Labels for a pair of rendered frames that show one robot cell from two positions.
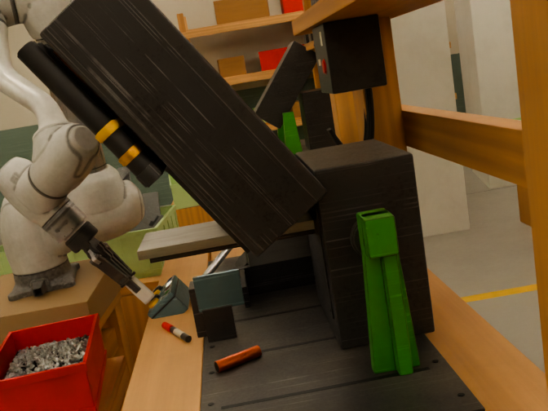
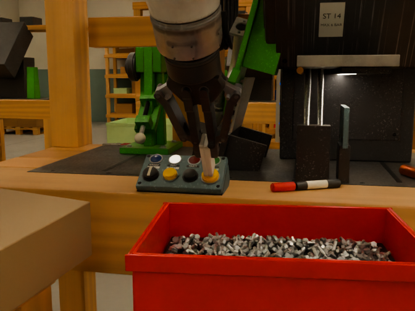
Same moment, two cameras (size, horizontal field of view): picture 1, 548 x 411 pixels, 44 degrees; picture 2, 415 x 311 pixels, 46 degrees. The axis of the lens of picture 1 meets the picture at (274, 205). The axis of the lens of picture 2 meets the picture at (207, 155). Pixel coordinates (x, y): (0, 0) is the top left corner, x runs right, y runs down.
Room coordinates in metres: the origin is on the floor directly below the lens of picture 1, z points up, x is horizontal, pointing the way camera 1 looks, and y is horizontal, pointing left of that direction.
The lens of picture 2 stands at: (1.37, 1.11, 1.10)
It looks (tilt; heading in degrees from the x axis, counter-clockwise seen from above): 9 degrees down; 284
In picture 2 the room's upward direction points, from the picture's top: straight up
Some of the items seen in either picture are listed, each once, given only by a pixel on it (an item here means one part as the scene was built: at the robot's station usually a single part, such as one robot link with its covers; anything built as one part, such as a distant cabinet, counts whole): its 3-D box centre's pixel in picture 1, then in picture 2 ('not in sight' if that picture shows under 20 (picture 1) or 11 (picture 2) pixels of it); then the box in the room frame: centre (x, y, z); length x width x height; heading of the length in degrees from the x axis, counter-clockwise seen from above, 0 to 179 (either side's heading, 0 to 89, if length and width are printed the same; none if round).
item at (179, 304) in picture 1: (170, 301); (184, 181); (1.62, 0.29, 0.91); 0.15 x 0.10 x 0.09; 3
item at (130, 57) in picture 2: not in sight; (132, 66); (1.88, -0.12, 1.12); 0.07 x 0.03 x 0.08; 93
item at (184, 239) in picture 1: (237, 232); (338, 66); (1.36, 0.08, 1.11); 0.39 x 0.16 x 0.03; 93
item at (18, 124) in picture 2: not in sight; (33, 120); (7.08, -7.60, 0.22); 1.20 x 0.81 x 0.44; 94
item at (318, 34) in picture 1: (346, 55); not in sight; (1.56, -0.22, 1.42); 0.17 x 0.12 x 0.15; 3
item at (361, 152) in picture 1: (358, 235); (343, 86); (1.34, -0.16, 1.07); 0.30 x 0.18 x 0.34; 3
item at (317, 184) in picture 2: (176, 331); (306, 185); (1.41, 0.25, 0.91); 0.13 x 0.02 x 0.02; 30
